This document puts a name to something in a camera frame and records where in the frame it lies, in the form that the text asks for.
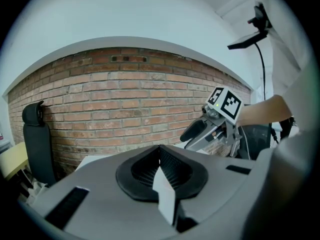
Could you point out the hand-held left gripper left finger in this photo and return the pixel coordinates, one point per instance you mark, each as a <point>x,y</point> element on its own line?
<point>100,204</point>

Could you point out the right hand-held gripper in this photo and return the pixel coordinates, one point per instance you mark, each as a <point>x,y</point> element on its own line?
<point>228,104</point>

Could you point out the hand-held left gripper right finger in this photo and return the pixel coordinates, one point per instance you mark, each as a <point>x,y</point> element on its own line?
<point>220,179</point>

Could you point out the person's right forearm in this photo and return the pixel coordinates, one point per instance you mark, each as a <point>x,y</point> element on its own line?
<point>265,111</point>

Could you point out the person's right hand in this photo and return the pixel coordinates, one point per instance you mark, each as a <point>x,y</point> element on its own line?
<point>215,133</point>

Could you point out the black mesh office chair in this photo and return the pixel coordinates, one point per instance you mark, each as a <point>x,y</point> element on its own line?
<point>257,141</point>

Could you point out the beige cloth bag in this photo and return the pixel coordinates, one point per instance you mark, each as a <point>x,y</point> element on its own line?
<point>37,191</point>

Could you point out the yellow desk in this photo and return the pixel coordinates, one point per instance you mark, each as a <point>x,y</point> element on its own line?
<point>12,161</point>

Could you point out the small black monitor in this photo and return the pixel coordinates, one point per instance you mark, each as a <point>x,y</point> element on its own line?
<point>246,40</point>

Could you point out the person's white shirt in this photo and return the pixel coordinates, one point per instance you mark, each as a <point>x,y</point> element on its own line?
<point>295,84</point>

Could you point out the black monitor clamp stand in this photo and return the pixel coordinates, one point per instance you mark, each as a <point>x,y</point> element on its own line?
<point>261,17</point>

